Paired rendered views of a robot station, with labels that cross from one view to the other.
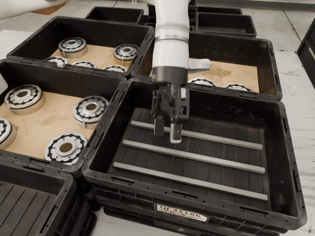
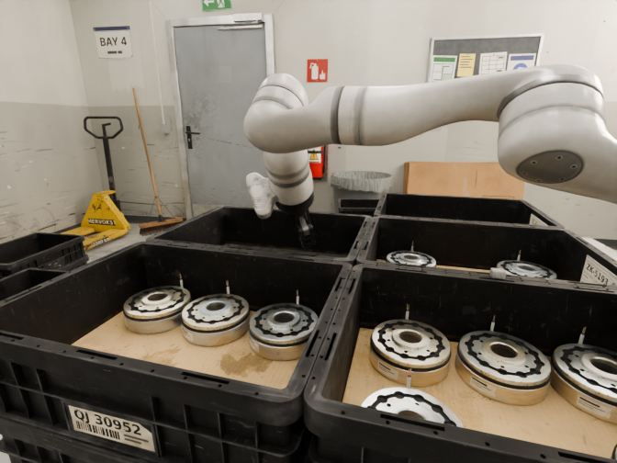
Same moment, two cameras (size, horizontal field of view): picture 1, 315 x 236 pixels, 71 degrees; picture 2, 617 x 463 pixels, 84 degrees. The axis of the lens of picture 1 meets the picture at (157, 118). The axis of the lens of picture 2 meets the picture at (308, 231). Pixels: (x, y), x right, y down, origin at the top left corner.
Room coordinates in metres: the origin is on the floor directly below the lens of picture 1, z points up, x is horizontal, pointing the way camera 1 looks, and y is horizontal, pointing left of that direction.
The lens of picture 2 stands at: (0.99, 0.02, 1.14)
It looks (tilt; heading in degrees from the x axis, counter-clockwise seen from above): 17 degrees down; 182
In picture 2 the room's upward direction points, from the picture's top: straight up
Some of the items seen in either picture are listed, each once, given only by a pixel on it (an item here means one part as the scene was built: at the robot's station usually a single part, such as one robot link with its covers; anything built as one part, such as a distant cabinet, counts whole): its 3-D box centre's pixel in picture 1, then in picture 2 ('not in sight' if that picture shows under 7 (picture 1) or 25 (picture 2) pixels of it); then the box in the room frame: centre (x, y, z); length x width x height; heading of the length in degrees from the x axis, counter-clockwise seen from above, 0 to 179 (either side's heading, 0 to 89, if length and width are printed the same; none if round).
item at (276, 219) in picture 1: (194, 135); (270, 231); (0.29, -0.08, 0.92); 0.40 x 0.30 x 0.02; 76
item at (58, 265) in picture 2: not in sight; (35, 289); (-0.47, -1.35, 0.37); 0.40 x 0.30 x 0.45; 172
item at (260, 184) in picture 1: (191, 148); (271, 254); (0.29, -0.08, 0.87); 0.40 x 0.30 x 0.11; 76
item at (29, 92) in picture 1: (22, 94); not in sight; (0.48, 0.40, 0.86); 0.05 x 0.05 x 0.01
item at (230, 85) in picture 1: (237, 94); (158, 300); (0.49, -0.24, 0.86); 0.10 x 0.10 x 0.01
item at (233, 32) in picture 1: (218, 51); not in sight; (1.53, -0.47, 0.37); 0.40 x 0.30 x 0.45; 82
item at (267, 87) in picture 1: (204, 73); (190, 330); (0.58, -0.15, 0.87); 0.40 x 0.30 x 0.11; 76
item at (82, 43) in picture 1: (72, 44); not in sight; (0.77, 0.33, 0.86); 0.10 x 0.10 x 0.01
